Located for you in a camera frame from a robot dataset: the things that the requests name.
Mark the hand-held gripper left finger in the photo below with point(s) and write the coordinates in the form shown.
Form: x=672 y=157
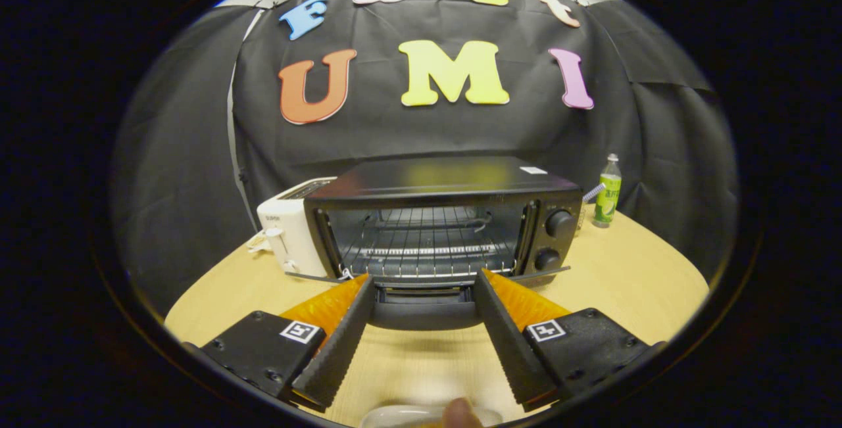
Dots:
x=339 y=349

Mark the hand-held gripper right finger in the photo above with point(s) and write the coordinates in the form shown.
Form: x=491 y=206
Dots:
x=510 y=349

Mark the black toaster oven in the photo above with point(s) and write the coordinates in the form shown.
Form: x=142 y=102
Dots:
x=427 y=178

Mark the white pop-up toaster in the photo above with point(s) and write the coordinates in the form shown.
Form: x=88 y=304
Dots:
x=289 y=231

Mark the white plate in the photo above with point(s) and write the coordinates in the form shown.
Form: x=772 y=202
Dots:
x=395 y=416

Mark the green label drink bottle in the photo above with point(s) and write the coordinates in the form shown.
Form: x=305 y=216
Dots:
x=606 y=201

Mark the black backdrop cloth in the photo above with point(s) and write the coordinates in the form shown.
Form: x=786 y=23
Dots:
x=395 y=132

